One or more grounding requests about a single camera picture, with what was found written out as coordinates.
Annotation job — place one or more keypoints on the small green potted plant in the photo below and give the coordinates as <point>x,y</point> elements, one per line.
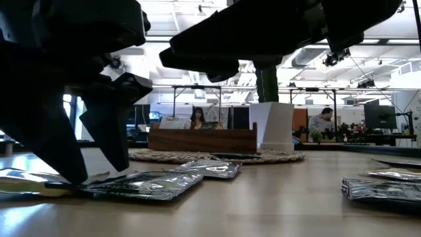
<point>316,135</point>

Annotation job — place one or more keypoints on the black workbench frame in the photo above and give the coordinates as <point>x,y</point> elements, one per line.
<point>197,87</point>
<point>312,89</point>

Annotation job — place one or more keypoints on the orange partition panel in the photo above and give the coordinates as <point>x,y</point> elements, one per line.
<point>300,120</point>

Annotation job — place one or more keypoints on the orange white Tazo tea packet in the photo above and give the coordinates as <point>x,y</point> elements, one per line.
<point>174,122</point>

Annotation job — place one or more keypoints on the black aluminium table frame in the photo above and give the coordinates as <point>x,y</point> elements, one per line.
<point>361,147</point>

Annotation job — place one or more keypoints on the long ceiling light bar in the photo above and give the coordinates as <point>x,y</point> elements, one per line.
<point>394,41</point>

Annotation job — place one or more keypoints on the black ceiling spotlight cluster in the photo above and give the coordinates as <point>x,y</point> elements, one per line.
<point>337,58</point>
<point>365,84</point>

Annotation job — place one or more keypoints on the black monitor stand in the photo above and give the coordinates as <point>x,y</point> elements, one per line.
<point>410,123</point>

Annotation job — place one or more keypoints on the black partition panel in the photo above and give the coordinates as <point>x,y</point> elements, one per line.
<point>240,116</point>

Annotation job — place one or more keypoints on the person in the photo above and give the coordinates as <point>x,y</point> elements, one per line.
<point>320,122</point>
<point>197,116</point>

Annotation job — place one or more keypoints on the round woven placemat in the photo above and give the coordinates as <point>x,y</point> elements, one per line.
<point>164,156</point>

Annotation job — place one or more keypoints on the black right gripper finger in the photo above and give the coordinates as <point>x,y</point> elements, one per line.
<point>250,29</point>
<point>204,64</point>

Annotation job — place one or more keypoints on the green cactus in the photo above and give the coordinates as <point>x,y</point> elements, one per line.
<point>267,85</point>

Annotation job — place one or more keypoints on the brown wooden tea box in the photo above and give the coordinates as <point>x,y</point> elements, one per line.
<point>204,141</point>

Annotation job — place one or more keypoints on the silver ventilation duct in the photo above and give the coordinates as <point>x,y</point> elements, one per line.
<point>306,56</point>

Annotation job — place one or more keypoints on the black computer monitor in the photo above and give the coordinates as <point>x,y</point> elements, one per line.
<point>380,116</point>
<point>141,115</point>

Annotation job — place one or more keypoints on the large window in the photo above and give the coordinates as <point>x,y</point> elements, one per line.
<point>67,102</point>

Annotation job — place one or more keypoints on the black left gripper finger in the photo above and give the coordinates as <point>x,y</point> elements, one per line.
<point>36,108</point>
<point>112,125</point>

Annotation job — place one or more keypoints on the white planter pot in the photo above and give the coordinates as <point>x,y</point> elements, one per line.
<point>276,125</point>

